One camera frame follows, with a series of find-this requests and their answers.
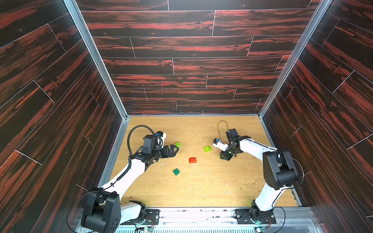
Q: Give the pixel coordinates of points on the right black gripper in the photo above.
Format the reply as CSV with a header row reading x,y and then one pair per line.
x,y
229,149

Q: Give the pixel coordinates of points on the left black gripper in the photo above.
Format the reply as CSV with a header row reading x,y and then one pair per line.
x,y
171,154

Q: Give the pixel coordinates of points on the dark green lego brick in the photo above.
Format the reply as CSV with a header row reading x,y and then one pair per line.
x,y
176,172

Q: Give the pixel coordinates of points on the red lego brick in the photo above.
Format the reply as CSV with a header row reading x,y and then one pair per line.
x,y
192,160

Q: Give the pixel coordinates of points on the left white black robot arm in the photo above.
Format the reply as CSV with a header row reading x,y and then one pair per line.
x,y
102,210

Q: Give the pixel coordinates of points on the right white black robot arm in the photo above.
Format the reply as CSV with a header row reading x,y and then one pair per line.
x,y
279,172

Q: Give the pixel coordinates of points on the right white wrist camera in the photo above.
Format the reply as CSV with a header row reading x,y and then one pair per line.
x,y
219,144

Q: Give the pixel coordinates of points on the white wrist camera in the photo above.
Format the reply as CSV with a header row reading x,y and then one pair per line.
x,y
219,144
161,135

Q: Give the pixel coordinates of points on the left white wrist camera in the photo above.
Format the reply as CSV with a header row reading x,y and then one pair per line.
x,y
161,135

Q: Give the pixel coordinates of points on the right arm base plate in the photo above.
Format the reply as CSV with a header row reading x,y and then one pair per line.
x,y
254,216

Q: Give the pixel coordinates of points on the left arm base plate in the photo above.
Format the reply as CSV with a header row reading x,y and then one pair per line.
x,y
148,218

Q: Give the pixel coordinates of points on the aluminium front rail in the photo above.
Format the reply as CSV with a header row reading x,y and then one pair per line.
x,y
220,220

